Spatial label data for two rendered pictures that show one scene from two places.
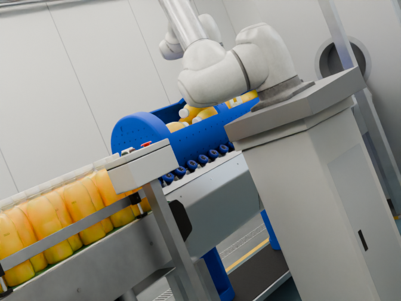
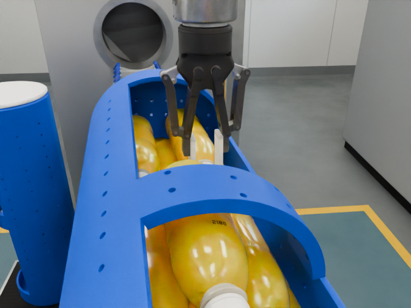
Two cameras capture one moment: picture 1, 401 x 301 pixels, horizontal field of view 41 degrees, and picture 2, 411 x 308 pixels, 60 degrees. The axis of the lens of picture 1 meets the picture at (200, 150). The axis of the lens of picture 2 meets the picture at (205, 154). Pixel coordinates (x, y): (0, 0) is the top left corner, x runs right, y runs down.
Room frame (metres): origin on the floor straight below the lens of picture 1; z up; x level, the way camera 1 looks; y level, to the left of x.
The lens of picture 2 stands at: (2.17, 0.17, 1.42)
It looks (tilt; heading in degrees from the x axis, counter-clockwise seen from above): 28 degrees down; 308
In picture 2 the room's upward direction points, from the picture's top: straight up
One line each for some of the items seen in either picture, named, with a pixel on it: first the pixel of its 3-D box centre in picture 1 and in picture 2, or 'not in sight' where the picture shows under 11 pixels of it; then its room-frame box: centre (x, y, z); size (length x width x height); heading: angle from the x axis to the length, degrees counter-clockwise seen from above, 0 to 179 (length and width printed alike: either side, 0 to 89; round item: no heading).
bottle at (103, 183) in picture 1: (113, 194); not in sight; (1.67, 0.31, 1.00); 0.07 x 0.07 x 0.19
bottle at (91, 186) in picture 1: (91, 203); not in sight; (1.65, 0.38, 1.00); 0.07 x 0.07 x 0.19
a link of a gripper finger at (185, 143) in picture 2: not in sight; (180, 140); (2.52, -0.21, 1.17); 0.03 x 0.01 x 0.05; 50
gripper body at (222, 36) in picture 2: not in sight; (205, 57); (2.49, -0.24, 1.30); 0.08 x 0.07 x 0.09; 50
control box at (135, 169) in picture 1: (142, 165); not in sight; (1.63, 0.18, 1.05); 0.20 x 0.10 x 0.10; 140
